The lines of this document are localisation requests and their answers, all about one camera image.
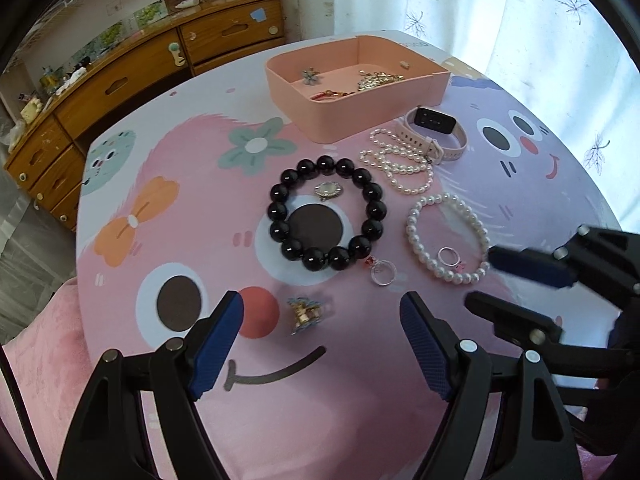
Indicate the silver ring pink stone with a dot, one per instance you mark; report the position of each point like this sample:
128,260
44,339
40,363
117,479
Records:
449,257

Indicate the white band smartwatch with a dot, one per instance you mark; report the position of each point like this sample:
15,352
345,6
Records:
435,135

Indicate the pink plastic tray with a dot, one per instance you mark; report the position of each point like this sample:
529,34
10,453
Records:
365,81

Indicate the wooden desk with drawers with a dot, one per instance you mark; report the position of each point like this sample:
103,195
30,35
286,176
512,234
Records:
46,163

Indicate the white floral curtain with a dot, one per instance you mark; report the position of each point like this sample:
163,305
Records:
558,57

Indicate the small gold flower brooch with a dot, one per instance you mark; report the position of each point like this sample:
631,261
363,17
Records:
307,313

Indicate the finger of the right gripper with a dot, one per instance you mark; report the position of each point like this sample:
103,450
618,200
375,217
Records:
532,265
520,326

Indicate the cartoon printed table mat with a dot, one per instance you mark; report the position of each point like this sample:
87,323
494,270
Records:
210,188

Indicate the small oval silver pendant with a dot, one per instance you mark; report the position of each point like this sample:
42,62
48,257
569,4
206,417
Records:
327,190

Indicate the pink quilted blanket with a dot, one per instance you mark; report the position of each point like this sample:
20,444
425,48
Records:
51,364

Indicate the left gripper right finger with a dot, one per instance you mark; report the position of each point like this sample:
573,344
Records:
532,438

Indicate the blue flower earring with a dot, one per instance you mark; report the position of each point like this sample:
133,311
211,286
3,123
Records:
311,76

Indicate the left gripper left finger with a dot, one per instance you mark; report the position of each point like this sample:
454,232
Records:
107,438

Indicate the yellow mug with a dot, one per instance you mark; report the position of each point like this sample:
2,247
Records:
31,110

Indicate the silver ring red stone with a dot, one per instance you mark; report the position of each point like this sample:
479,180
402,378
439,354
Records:
382,272

